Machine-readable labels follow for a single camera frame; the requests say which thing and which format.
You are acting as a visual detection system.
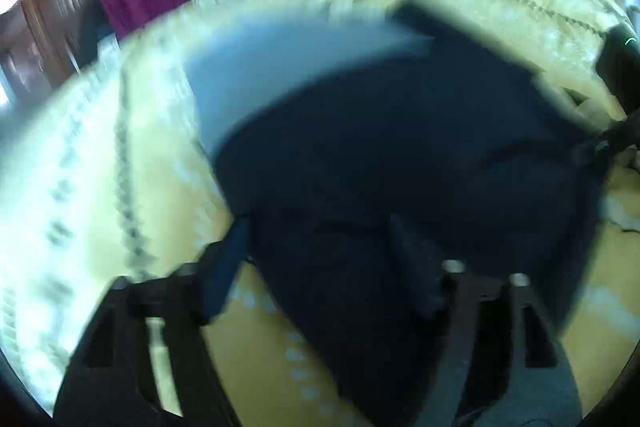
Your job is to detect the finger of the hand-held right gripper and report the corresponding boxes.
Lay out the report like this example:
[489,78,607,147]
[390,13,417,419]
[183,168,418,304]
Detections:
[572,114,640,165]

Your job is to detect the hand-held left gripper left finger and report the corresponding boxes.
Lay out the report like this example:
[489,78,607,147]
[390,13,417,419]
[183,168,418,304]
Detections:
[52,217,251,427]

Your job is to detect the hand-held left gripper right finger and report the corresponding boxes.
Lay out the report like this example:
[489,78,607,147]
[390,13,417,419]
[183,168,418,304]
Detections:
[387,212,576,427]

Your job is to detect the navy pants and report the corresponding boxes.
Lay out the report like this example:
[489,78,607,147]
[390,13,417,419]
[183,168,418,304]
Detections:
[210,0,616,427]

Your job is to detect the yellow patterned blanket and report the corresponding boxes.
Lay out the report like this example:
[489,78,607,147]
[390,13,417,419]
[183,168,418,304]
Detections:
[0,0,640,427]

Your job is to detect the grey garment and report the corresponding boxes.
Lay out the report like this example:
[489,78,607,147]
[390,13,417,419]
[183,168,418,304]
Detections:
[182,19,436,152]

